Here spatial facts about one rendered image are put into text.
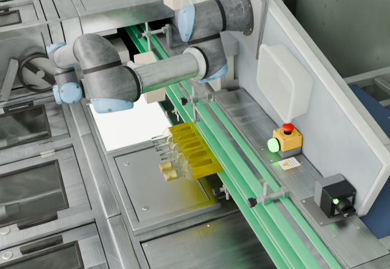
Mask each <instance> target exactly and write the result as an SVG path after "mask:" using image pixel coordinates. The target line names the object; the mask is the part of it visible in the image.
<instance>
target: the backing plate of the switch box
mask: <svg viewBox="0 0 390 269"><path fill-rule="evenodd" d="M314 197H315V196H312V197H309V198H305V199H302V200H300V203H302V205H303V206H304V207H305V209H306V210H307V211H308V212H309V214H310V215H311V216H312V217H313V219H314V220H315V222H317V224H318V225H319V226H320V227H322V226H325V225H328V224H331V223H334V222H336V221H339V220H342V219H346V218H348V217H351V216H354V215H356V214H355V213H351V214H348V215H345V216H343V215H338V216H334V217H331V218H328V217H327V216H326V215H325V213H324V212H323V211H322V210H321V208H320V207H319V206H318V205H317V203H316V202H315V201H314Z"/></svg>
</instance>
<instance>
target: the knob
mask: <svg viewBox="0 0 390 269"><path fill-rule="evenodd" d="M336 210H337V212H339V213H340V214H341V215H343V216H345V215H348V214H351V213H354V212H356V209H355V208H354V207H353V205H352V204H351V202H350V200H349V199H343V200H341V201H339V203H337V205H336Z"/></svg>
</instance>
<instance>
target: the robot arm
mask: <svg viewBox="0 0 390 269"><path fill-rule="evenodd" d="M250 22H251V16H250V9H249V5H248V2H247V0H208V1H204V2H199V3H194V4H193V3H192V4H190V5H188V6H184V7H182V8H181V9H180V11H179V15H178V26H179V33H180V36H181V39H182V41H184V42H188V46H189V47H188V48H187V49H186V50H185V51H184V52H183V54H180V55H178V56H174V57H170V58H167V59H164V60H160V61H157V62H153V63H150V64H146V65H145V64H144V63H143V64H138V65H136V64H135V63H134V62H133V61H129V62H128V63H127V66H122V62H121V59H120V55H119V54H118V52H117V50H116V48H115V47H114V46H113V45H112V44H111V43H110V42H109V41H108V40H107V39H106V38H104V37H102V36H100V35H98V34H93V33H87V34H83V35H81V36H79V37H78V38H77V39H76V40H75V41H74V42H73V43H70V44H67V43H66V42H59V43H54V44H51V45H48V46H47V48H46V49H47V53H48V57H49V60H50V63H51V66H52V70H53V73H54V76H55V80H56V83H57V85H55V86H54V87H53V92H54V95H55V99H56V103H57V104H66V103H68V104H74V103H76V102H78V101H79V100H81V99H85V98H89V97H90V98H91V102H92V104H93V107H94V110H95V111H96V112H97V113H98V114H106V113H111V112H118V111H125V110H130V109H133V108H134V102H137V101H138V100H139V99H140V97H141V95H142V94H145V93H149V92H152V91H154V90H157V89H161V88H164V87H166V86H169V85H173V84H175V83H178V82H182V81H185V80H187V79H192V80H194V81H198V82H199V83H206V82H209V81H212V80H214V79H218V78H220V77H222V76H223V75H225V74H226V73H227V71H228V64H227V62H228V61H227V59H226V56H225V52H224V49H223V45H222V40H221V36H220V32H223V31H240V32H243V31H247V30H248V29H249V27H250ZM78 65H81V68H82V71H83V74H84V79H80V80H78V79H77V75H76V73H75V69H74V66H78Z"/></svg>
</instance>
